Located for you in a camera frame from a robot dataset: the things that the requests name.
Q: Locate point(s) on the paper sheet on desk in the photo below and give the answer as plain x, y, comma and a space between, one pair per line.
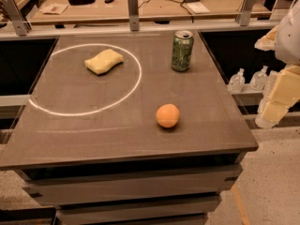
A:
55, 9

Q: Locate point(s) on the yellow sponge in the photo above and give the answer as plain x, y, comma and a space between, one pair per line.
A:
104, 61

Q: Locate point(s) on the middle metal bracket post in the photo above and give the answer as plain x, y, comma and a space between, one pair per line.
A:
133, 15

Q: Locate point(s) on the clear plastic bottle right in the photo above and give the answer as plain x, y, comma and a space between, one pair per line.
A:
258, 79

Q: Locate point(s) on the grey drawer cabinet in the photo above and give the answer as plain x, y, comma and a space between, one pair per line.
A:
170, 191

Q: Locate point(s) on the white paper notepad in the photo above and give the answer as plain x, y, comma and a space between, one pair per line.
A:
198, 8

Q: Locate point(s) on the clear plastic bottle left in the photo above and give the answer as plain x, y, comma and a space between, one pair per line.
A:
236, 82

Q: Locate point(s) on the right metal bracket post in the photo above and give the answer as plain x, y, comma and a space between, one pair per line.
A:
244, 15

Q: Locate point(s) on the green soda can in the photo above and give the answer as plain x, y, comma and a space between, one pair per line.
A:
181, 50

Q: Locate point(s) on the clear plastic bottle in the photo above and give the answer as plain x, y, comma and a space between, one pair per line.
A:
236, 82
258, 79

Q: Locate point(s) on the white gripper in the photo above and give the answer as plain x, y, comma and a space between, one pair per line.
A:
289, 37

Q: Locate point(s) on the left metal bracket post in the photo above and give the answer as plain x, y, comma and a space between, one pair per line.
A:
11, 11

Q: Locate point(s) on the small black device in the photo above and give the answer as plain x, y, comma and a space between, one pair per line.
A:
108, 1

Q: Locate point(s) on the black cloth bundle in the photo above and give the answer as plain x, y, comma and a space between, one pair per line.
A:
81, 2

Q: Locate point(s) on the metal bracket post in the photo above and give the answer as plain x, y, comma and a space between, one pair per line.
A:
11, 11
244, 15
133, 15

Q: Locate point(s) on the orange fruit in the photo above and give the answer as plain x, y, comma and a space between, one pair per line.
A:
167, 115

